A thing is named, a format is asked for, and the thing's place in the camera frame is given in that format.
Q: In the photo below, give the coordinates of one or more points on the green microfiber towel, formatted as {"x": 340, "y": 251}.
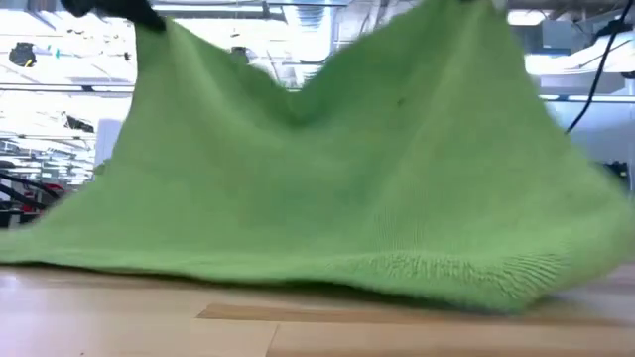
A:
{"x": 347, "y": 198}

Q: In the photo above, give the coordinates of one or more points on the black background robot arm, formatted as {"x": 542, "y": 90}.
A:
{"x": 25, "y": 198}

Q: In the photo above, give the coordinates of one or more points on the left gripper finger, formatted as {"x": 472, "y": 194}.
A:
{"x": 119, "y": 10}

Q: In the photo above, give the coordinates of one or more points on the black ceiling device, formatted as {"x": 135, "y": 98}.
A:
{"x": 22, "y": 54}

